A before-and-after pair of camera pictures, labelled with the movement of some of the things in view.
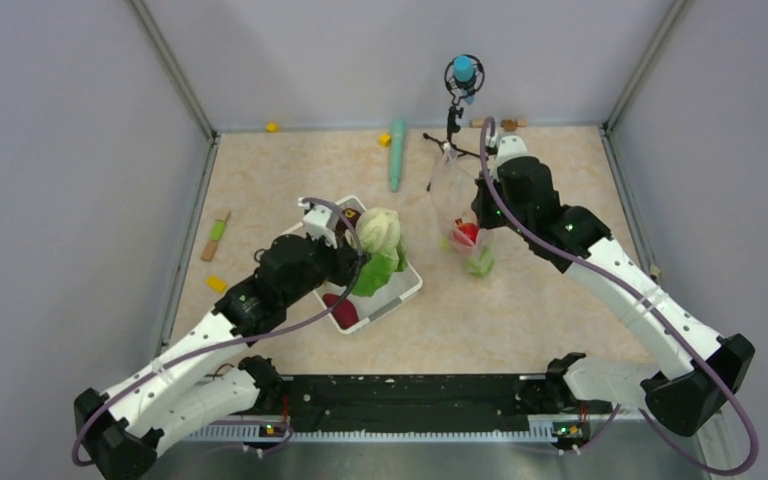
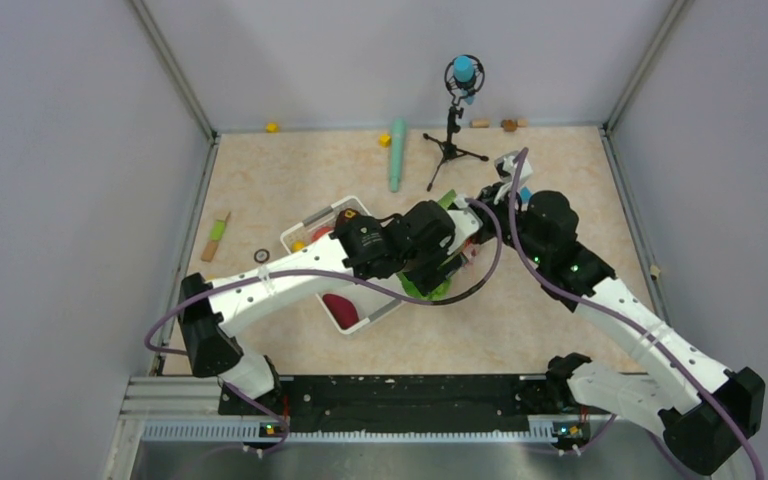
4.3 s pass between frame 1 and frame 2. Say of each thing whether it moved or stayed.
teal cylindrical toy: stayed
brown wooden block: stayed
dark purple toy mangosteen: stayed
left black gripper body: moved
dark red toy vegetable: stayed
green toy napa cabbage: moved
